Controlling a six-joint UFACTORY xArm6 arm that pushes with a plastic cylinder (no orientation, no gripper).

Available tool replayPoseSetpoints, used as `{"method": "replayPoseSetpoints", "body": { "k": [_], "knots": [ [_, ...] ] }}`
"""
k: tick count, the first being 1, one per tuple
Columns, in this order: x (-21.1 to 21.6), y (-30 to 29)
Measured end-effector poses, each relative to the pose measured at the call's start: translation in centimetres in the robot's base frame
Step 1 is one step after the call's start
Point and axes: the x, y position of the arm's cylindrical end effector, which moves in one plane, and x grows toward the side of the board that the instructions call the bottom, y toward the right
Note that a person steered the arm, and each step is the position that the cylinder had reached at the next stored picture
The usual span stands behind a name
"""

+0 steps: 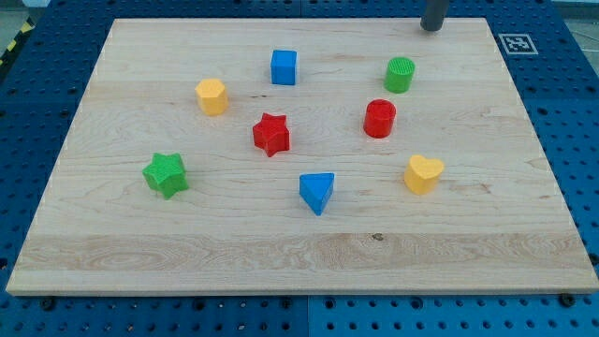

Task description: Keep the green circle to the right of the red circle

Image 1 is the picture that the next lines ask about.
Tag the blue triangle block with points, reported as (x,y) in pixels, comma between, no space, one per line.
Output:
(316,190)

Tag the white fiducial marker tag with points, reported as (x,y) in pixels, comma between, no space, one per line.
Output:
(517,44)

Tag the yellow heart block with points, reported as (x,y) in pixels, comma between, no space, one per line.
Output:
(422,174)

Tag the blue cube block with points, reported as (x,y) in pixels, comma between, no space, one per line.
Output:
(283,66)

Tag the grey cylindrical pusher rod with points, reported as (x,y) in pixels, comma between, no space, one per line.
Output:
(434,15)

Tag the yellow hexagon block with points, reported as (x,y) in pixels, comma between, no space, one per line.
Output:
(211,96)

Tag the light wooden board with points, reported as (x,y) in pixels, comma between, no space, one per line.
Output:
(496,223)

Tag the red cylinder block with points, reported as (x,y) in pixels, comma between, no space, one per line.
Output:
(379,118)

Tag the green cylinder block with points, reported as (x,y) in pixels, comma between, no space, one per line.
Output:
(399,75)

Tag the red star block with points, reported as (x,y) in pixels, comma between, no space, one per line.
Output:
(271,134)

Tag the green star block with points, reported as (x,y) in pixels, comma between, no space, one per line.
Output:
(166,174)

